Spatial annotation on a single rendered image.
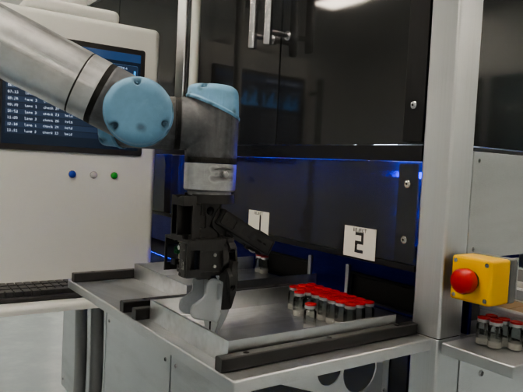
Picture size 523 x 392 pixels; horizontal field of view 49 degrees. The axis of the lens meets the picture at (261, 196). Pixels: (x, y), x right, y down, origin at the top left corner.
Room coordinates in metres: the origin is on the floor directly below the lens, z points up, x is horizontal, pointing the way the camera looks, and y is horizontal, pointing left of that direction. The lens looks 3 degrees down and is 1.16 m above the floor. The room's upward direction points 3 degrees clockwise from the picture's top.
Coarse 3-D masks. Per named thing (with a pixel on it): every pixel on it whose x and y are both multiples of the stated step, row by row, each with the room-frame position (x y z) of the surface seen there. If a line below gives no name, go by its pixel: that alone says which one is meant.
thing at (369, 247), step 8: (352, 232) 1.12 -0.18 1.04; (360, 232) 1.10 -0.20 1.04; (368, 232) 1.08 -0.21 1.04; (376, 232) 1.06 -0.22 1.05; (344, 240) 1.13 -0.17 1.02; (352, 240) 1.11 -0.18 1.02; (360, 240) 1.10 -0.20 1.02; (368, 240) 1.08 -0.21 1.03; (344, 248) 1.13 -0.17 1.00; (352, 248) 1.11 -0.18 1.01; (360, 248) 1.09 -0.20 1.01; (368, 248) 1.08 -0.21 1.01; (352, 256) 1.11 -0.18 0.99; (360, 256) 1.09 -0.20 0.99; (368, 256) 1.08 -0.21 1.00
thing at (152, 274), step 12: (144, 264) 1.34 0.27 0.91; (156, 264) 1.36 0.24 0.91; (240, 264) 1.50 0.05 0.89; (252, 264) 1.52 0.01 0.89; (144, 276) 1.28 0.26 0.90; (156, 276) 1.23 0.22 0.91; (168, 276) 1.36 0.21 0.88; (240, 276) 1.40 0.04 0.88; (252, 276) 1.41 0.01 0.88; (264, 276) 1.42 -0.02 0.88; (276, 276) 1.43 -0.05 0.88; (288, 276) 1.27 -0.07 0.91; (300, 276) 1.29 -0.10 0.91; (312, 276) 1.31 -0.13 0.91; (156, 288) 1.23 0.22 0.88; (168, 288) 1.18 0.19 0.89; (180, 288) 1.14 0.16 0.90
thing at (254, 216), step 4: (252, 212) 1.40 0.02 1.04; (256, 212) 1.38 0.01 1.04; (260, 212) 1.37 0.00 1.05; (264, 212) 1.36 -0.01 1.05; (268, 212) 1.34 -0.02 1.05; (248, 216) 1.41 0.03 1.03; (252, 216) 1.39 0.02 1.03; (256, 216) 1.38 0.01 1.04; (264, 216) 1.36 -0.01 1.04; (268, 216) 1.34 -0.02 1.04; (248, 220) 1.41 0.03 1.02; (252, 220) 1.39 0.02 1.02; (256, 220) 1.38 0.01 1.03; (264, 220) 1.35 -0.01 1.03; (268, 220) 1.34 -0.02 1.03; (248, 224) 1.41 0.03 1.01; (252, 224) 1.39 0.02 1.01; (256, 224) 1.38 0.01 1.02; (264, 224) 1.35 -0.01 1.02; (268, 224) 1.34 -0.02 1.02; (256, 228) 1.38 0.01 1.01; (264, 228) 1.35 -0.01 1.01; (268, 228) 1.34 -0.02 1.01; (264, 232) 1.35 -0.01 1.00; (268, 232) 1.34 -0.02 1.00
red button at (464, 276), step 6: (456, 270) 0.88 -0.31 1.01; (462, 270) 0.88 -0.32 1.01; (468, 270) 0.88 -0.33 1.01; (456, 276) 0.88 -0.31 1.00; (462, 276) 0.87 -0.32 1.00; (468, 276) 0.87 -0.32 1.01; (474, 276) 0.87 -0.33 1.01; (456, 282) 0.88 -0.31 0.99; (462, 282) 0.87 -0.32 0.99; (468, 282) 0.86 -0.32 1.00; (474, 282) 0.87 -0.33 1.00; (456, 288) 0.88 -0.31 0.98; (462, 288) 0.87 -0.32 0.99; (468, 288) 0.86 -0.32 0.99; (474, 288) 0.87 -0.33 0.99
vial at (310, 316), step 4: (308, 308) 0.96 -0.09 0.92; (312, 308) 0.96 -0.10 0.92; (304, 312) 0.96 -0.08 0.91; (308, 312) 0.96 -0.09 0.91; (312, 312) 0.96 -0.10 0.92; (316, 312) 0.96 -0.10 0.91; (304, 316) 0.96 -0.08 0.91; (308, 316) 0.96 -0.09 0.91; (312, 316) 0.96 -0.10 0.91; (316, 316) 0.96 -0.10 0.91; (304, 320) 0.96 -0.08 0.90; (308, 320) 0.96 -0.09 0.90; (312, 320) 0.96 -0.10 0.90; (304, 324) 0.96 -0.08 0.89; (308, 324) 0.96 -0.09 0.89; (312, 324) 0.96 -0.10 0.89
